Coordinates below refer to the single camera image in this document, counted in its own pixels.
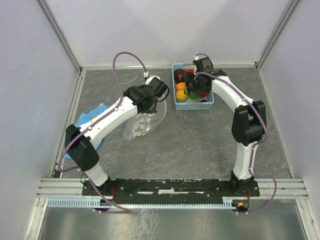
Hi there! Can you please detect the orange toy fruit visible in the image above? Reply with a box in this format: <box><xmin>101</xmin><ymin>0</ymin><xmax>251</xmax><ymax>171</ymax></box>
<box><xmin>175</xmin><ymin>82</ymin><xmax>186</xmax><ymax>91</ymax></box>

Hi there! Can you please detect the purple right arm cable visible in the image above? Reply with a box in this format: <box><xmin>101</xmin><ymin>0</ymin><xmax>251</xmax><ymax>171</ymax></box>
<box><xmin>193</xmin><ymin>52</ymin><xmax>278</xmax><ymax>215</ymax></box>

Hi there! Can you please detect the light blue cable duct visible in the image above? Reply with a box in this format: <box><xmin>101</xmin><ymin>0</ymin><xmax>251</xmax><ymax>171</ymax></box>
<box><xmin>47</xmin><ymin>196</ymin><xmax>248</xmax><ymax>208</ymax></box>

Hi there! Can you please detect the clear dotted zip top bag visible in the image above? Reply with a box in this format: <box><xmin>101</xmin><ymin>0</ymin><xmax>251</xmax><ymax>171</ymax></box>
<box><xmin>123</xmin><ymin>101</ymin><xmax>167</xmax><ymax>141</ymax></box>

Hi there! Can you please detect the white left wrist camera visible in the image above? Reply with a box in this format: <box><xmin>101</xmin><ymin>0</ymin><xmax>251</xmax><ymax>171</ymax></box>
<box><xmin>143</xmin><ymin>71</ymin><xmax>160</xmax><ymax>85</ymax></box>

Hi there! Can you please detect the light blue plastic basket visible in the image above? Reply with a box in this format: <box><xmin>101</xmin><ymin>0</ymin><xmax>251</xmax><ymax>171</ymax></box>
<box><xmin>172</xmin><ymin>63</ymin><xmax>215</xmax><ymax>111</ymax></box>

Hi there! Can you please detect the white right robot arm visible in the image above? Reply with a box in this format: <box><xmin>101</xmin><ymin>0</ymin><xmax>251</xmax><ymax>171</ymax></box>
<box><xmin>184</xmin><ymin>53</ymin><xmax>267</xmax><ymax>196</ymax></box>

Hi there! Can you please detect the dark maroon toy fruit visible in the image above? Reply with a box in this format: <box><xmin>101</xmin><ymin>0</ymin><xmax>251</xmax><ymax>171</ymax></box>
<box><xmin>173</xmin><ymin>69</ymin><xmax>185</xmax><ymax>83</ymax></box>

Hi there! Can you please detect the red toy apple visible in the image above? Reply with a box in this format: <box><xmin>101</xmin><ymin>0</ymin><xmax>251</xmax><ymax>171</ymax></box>
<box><xmin>200</xmin><ymin>93</ymin><xmax>209</xmax><ymax>98</ymax></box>

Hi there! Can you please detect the red yellow toy pepper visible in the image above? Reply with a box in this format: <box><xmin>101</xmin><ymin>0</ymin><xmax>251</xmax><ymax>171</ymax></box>
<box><xmin>187</xmin><ymin>69</ymin><xmax>195</xmax><ymax>74</ymax></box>

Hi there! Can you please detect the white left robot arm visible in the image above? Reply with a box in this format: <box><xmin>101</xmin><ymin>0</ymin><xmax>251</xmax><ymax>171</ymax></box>
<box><xmin>65</xmin><ymin>76</ymin><xmax>170</xmax><ymax>195</ymax></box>

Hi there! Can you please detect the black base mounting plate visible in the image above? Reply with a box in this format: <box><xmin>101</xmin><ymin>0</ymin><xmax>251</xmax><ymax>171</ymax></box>
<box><xmin>98</xmin><ymin>178</ymin><xmax>260</xmax><ymax>205</ymax></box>

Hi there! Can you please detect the green toy lime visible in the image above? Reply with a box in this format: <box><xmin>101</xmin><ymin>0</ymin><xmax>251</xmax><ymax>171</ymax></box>
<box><xmin>187</xmin><ymin>92</ymin><xmax>200</xmax><ymax>100</ymax></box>

